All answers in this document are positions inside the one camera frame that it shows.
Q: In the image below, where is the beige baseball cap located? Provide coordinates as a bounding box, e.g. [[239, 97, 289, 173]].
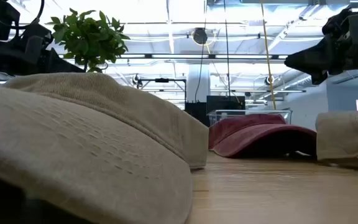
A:
[[0, 72, 210, 224], [314, 110, 358, 171]]

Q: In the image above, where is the maroon baseball cap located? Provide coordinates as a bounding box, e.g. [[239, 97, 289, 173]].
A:
[[208, 113, 318, 159]]

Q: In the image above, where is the green leafy plant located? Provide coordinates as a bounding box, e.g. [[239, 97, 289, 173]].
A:
[[50, 7, 131, 73]]

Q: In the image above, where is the black metal stand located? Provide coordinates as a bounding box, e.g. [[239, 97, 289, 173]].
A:
[[132, 73, 188, 110]]

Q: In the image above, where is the clear plastic bin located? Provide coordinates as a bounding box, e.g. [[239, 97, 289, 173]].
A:
[[206, 108, 293, 127]]

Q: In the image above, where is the thin black hanging cable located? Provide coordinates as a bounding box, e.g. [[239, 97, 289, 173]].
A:
[[194, 0, 207, 103], [223, 0, 232, 98]]

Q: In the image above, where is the black ceiling cable reel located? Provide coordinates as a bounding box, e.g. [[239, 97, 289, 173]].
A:
[[192, 27, 209, 45]]

